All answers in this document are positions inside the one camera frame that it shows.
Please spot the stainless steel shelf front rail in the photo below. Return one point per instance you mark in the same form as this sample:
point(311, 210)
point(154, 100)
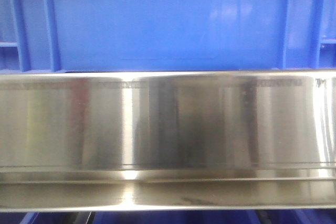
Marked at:
point(168, 140)

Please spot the lower right blue bin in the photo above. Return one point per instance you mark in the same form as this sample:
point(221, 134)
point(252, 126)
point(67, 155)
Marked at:
point(302, 216)

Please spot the lower metal divider rail left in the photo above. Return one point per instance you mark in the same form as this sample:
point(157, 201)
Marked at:
point(79, 218)

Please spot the lower left blue bin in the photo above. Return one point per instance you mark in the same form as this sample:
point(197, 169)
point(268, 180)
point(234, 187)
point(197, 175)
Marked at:
point(18, 217)

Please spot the lower middle blue bin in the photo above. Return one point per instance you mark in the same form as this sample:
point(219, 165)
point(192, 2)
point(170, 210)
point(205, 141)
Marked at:
point(188, 216)

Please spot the large blue plastic bin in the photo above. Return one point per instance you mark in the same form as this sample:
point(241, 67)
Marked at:
point(166, 35)

